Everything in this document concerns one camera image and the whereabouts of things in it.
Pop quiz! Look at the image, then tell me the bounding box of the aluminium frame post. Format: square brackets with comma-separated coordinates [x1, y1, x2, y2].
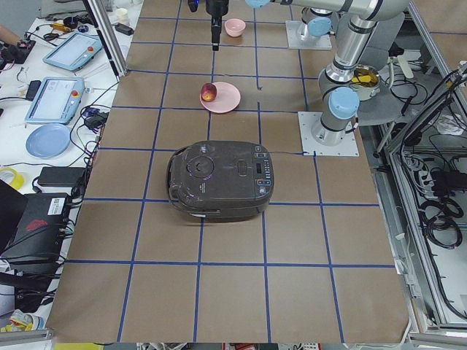
[82, 0, 128, 77]

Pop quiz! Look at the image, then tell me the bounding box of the black power adapter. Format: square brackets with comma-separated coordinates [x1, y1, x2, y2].
[32, 166, 85, 193]

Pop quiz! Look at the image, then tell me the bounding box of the steel pot with food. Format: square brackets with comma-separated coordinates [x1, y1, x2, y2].
[350, 66, 380, 101]

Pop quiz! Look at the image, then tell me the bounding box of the blue plate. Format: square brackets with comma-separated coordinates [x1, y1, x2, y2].
[26, 123, 71, 158]

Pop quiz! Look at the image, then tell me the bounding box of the upper teach pendant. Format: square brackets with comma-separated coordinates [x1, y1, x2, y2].
[42, 33, 103, 71]

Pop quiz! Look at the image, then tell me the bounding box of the white cup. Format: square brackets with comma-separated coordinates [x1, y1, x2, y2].
[115, 7, 130, 26]

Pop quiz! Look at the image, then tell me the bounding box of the pink plate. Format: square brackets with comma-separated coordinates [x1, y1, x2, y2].
[200, 82, 241, 114]

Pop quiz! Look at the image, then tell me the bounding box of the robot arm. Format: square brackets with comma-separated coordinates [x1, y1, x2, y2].
[300, 7, 332, 40]
[280, 0, 409, 147]

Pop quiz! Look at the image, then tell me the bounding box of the black computer case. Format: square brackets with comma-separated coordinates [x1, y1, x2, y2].
[1, 182, 71, 292]

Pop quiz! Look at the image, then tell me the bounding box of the teach pendant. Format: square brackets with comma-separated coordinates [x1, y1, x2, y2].
[25, 77, 85, 125]
[42, 33, 103, 71]

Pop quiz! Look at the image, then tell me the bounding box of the pink bowl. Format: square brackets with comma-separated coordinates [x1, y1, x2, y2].
[225, 18, 246, 37]

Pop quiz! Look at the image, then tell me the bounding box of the yellow tape roll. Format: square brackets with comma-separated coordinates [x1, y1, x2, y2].
[0, 167, 25, 190]

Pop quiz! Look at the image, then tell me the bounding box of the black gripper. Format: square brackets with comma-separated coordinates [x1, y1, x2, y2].
[205, 0, 229, 51]

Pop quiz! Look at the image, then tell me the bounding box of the dark rice cooker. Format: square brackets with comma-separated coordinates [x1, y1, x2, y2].
[166, 140, 274, 219]

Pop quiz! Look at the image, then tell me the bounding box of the red apple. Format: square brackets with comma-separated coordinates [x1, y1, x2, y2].
[200, 82, 217, 102]

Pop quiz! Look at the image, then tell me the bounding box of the lower teach pendant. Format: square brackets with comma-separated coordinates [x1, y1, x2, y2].
[25, 77, 85, 125]

